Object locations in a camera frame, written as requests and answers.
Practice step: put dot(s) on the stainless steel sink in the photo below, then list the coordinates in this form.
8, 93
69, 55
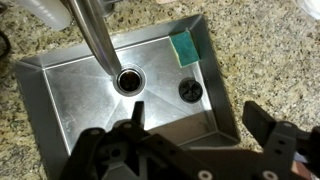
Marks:
83, 100

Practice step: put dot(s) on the white soap bottle black cap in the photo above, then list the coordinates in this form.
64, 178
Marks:
46, 11

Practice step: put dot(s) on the green sponge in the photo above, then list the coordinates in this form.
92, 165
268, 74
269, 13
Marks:
184, 48

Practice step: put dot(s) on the stainless steel gooseneck tap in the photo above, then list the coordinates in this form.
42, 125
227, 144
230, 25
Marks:
96, 40

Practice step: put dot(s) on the white plastic bag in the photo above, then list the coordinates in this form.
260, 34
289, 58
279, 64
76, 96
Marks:
310, 6

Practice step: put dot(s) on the black sink drain stopper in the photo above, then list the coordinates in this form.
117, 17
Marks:
190, 90

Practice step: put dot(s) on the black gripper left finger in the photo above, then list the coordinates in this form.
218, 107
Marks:
100, 150

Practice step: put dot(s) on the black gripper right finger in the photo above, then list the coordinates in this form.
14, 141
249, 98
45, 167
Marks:
280, 146

